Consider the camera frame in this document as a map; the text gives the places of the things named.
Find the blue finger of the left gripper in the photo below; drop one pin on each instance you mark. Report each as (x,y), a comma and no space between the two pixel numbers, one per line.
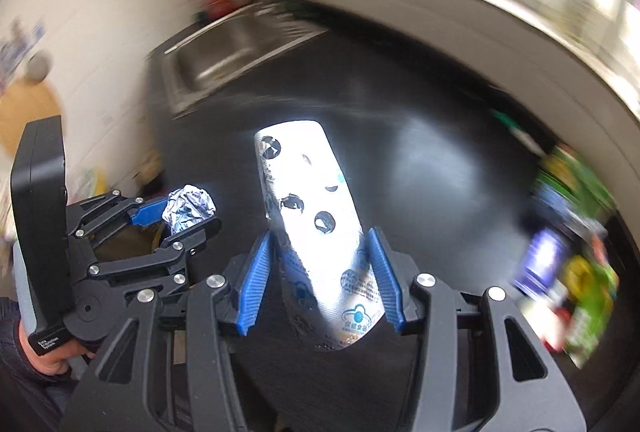
(146,212)

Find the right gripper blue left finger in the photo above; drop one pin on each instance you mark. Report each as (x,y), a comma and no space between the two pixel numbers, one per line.
(251,282)

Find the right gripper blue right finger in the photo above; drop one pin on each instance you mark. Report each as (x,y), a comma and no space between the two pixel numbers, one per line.
(388,287)

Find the foil paper ball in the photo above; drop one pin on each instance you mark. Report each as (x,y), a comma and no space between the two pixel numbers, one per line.
(187,206)

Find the white dotted snack bag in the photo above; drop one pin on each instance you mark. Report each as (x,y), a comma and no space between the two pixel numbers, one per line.
(327,280)

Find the person's left hand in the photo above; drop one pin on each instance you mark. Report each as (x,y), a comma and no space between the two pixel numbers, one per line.
(55,362)

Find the blue purple packet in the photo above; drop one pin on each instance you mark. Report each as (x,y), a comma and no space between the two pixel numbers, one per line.
(543,259)

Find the round wooden board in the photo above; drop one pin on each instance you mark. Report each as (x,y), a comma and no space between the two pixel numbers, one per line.
(24,101)

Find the stainless steel sink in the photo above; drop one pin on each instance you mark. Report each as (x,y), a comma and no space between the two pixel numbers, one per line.
(209,59)

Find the green snack bag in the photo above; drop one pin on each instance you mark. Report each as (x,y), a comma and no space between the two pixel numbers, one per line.
(575,201)

